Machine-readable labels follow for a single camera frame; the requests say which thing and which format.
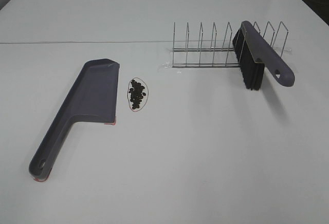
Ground pile of coffee beans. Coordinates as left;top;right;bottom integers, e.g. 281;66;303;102
127;78;148;111

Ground purple plastic dustpan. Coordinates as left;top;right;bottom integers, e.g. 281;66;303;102
29;59;120;182

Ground metal wire dish rack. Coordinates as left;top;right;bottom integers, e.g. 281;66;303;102
167;21;292;68

